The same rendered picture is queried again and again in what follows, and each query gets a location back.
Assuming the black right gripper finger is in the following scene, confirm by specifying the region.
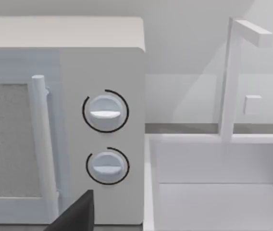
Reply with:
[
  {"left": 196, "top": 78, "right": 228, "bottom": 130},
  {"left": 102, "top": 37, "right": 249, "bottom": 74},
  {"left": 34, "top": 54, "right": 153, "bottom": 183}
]
[{"left": 43, "top": 189, "right": 96, "bottom": 231}]

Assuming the white microwave knob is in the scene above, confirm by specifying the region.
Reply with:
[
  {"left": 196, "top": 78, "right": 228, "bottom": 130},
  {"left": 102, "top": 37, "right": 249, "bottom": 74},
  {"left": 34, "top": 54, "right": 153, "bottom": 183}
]
[
  {"left": 87, "top": 94, "right": 124, "bottom": 130},
  {"left": 91, "top": 152, "right": 124, "bottom": 182}
]

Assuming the white sink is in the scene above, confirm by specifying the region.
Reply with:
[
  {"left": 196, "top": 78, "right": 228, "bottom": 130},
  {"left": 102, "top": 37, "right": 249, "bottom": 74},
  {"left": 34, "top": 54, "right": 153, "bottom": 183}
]
[{"left": 143, "top": 133, "right": 273, "bottom": 231}]

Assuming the pale microwave oven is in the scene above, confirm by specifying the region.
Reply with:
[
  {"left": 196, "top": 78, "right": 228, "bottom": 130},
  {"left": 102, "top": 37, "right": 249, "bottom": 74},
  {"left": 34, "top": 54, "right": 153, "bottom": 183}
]
[{"left": 0, "top": 16, "right": 146, "bottom": 228}]

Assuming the tall white tap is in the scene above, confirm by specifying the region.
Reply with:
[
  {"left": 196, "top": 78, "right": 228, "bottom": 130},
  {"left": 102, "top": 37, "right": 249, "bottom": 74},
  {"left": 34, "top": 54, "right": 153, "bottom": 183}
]
[{"left": 219, "top": 16, "right": 273, "bottom": 144}]

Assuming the white microwave door handle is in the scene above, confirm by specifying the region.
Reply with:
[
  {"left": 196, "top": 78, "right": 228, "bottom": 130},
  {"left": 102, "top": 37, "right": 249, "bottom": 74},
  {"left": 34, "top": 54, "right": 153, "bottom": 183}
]
[{"left": 31, "top": 75, "right": 60, "bottom": 217}]

